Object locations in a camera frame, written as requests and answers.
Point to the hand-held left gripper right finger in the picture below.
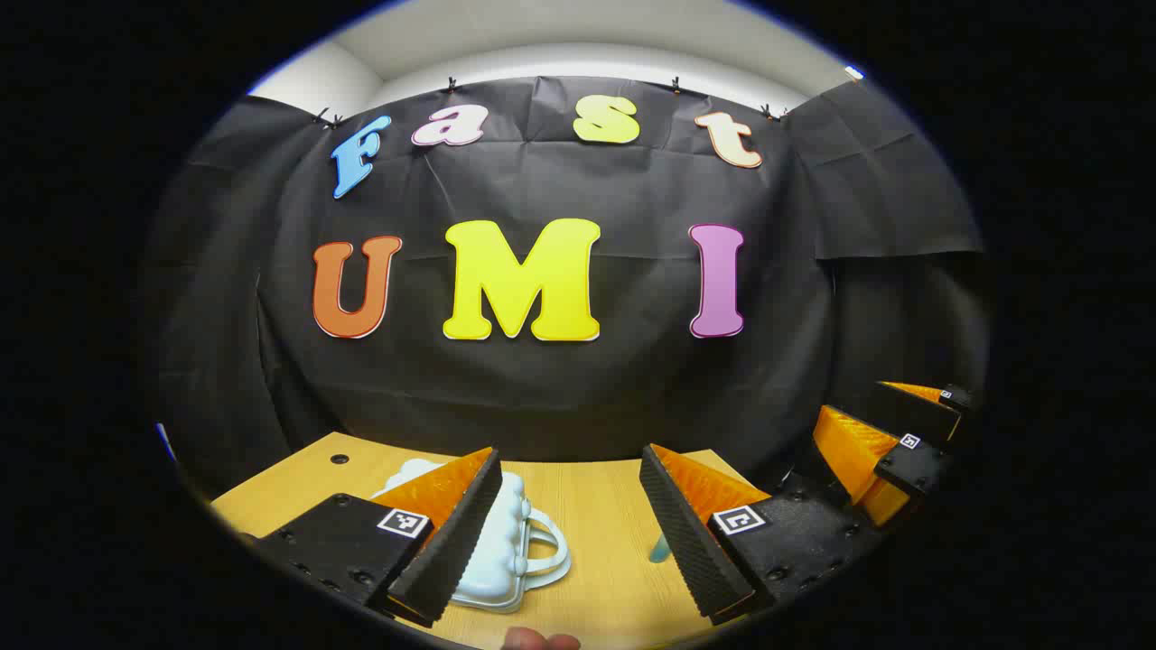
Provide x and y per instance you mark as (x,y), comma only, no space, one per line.
(677,542)

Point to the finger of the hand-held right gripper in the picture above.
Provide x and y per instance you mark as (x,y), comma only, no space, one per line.
(917,465)
(917,413)

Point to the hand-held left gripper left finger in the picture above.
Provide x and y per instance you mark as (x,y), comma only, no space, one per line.
(456,542)

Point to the blue skin care bottle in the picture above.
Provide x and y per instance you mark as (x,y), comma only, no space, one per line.
(659,547)

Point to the small pale blue suitcase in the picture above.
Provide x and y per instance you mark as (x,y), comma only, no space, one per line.
(506,542)

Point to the black backdrop cloth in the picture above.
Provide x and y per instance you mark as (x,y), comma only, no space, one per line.
(587,397)

